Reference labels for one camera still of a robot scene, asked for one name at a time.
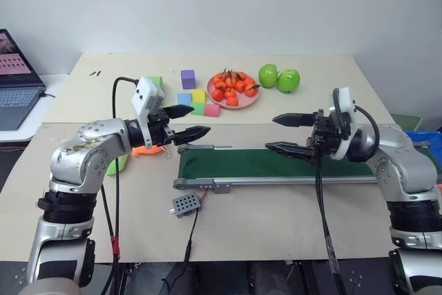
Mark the pink plate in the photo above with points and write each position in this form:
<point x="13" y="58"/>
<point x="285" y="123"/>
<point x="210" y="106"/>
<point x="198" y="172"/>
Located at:
<point x="241" y="104"/>

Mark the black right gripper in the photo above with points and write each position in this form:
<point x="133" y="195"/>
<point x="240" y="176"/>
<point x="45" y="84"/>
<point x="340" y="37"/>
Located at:
<point x="324" y="136"/>

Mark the green object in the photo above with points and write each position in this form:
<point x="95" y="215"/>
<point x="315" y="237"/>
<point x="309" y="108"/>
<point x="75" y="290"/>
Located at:
<point x="112" y="168"/>

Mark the white side table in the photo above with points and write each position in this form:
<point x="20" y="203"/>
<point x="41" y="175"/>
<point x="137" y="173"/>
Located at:
<point x="52" y="82"/>

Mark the purple foam block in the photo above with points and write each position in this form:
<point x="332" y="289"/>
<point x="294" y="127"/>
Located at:
<point x="188" y="79"/>

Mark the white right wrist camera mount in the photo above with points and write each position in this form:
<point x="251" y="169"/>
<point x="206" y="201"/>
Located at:
<point x="347" y="115"/>

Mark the yellow foam block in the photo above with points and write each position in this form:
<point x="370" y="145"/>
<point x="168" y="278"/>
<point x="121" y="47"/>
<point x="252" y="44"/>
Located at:
<point x="198" y="96"/>

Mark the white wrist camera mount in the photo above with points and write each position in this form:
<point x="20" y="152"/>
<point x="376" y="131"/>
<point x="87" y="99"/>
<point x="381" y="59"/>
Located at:
<point x="145" y="93"/>
<point x="347" y="115"/>

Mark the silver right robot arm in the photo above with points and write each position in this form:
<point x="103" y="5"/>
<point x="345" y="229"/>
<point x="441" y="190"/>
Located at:
<point x="400" y="167"/>

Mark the orange tangerine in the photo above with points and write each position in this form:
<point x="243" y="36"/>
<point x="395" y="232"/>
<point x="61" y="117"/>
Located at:
<point x="229" y="81"/>
<point x="218" y="81"/>
<point x="249" y="82"/>
<point x="230" y="94"/>
<point x="217" y="94"/>
<point x="239" y="85"/>
<point x="251" y="91"/>
<point x="242" y="76"/>
<point x="232" y="102"/>

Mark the blue bin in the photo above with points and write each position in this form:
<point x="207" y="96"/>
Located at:
<point x="423" y="135"/>

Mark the pink foam block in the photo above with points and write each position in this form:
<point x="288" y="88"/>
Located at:
<point x="212" y="111"/>

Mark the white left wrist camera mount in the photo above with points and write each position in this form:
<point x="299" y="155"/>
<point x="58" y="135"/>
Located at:
<point x="145" y="93"/>

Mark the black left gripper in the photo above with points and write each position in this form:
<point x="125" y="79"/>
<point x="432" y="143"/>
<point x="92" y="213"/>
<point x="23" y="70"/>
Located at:
<point x="159" y="133"/>

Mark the green foam block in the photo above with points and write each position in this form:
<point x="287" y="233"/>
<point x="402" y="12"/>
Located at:
<point x="159" y="81"/>
<point x="199" y="109"/>

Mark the blue foam block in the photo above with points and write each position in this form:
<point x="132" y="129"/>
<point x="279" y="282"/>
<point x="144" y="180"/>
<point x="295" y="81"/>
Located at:
<point x="184" y="99"/>

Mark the orange object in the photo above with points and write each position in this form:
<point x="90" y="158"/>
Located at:
<point x="145" y="151"/>

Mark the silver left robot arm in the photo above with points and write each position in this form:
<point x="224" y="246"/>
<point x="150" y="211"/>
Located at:
<point x="86" y="157"/>

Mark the green conveyor belt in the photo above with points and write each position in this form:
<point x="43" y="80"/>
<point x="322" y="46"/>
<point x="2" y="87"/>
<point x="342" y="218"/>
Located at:
<point x="241" y="163"/>

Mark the green bin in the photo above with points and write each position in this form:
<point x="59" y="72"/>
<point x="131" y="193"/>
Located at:
<point x="409" y="121"/>

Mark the open laptop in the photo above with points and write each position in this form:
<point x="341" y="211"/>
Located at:
<point x="14" y="81"/>

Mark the green apple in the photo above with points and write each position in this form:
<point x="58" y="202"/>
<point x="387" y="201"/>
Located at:
<point x="289" y="81"/>
<point x="268" y="75"/>

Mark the grey perforated control box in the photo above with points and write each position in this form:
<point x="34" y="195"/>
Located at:
<point x="184" y="205"/>

